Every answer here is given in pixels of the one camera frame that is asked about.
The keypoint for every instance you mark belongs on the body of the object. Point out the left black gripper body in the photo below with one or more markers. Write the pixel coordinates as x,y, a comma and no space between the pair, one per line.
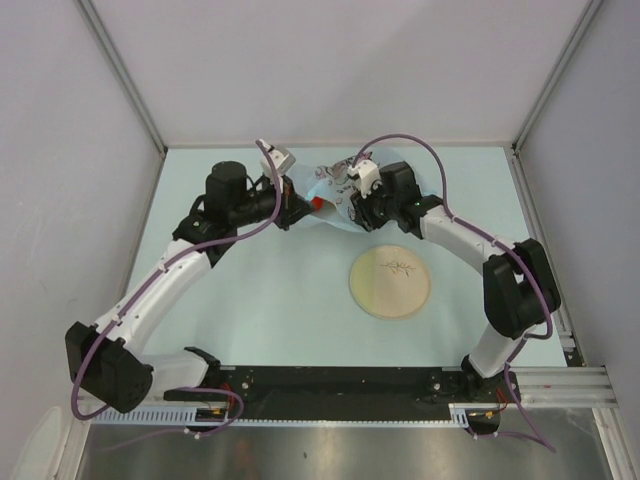
283,215

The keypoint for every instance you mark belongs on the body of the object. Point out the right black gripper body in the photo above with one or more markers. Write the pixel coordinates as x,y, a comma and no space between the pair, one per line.
376,209

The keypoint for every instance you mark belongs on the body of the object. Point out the light blue printed plastic bag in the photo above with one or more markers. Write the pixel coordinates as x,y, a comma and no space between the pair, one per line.
331,183

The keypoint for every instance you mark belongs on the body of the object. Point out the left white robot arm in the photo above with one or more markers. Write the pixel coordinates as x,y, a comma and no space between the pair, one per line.
105,358

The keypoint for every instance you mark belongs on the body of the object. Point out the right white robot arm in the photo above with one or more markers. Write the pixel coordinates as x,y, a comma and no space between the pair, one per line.
519,289

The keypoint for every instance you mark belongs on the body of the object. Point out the red fake apple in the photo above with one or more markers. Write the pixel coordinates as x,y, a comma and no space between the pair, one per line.
318,203

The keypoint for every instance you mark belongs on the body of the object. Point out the cream ceramic plate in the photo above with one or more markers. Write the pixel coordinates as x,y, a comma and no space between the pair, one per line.
390,282

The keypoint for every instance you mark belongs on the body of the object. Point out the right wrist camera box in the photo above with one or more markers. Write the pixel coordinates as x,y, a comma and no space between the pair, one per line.
366,176

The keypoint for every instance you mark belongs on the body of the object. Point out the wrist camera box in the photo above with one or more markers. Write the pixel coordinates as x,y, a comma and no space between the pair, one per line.
276,161
366,176

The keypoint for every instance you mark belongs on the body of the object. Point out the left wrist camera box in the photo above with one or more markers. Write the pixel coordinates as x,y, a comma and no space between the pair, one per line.
276,161

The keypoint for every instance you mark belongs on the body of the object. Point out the white slotted cable duct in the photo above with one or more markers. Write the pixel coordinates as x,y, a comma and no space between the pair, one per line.
197,417

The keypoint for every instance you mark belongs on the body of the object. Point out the aluminium frame rail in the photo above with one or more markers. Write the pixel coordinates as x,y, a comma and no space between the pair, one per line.
565,387

